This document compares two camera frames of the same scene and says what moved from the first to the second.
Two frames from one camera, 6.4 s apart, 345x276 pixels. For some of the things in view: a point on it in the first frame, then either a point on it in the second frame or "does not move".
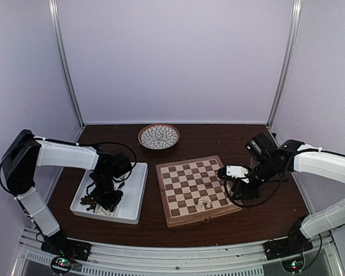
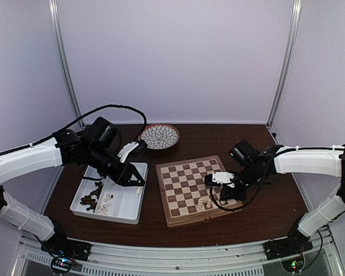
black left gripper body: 103,193 -> 96,160
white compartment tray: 132,189 does not move
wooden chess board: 191,190 does not move
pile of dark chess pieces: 87,200 does not move
